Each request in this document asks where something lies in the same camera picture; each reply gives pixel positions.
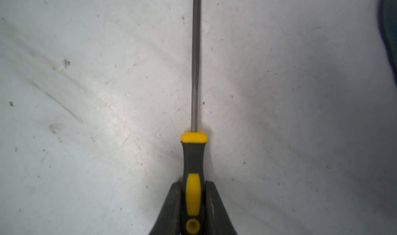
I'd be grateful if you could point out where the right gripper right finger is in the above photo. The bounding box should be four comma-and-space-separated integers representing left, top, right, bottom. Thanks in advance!
205, 181, 237, 235

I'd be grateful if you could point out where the file tool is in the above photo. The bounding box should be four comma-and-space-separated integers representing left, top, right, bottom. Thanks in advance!
181, 0, 208, 235

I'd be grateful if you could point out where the teal plastic storage box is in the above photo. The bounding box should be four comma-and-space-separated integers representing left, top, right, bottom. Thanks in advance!
377, 0, 397, 85

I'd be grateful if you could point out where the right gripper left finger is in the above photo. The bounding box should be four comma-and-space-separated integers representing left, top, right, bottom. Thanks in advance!
149, 181, 182, 235

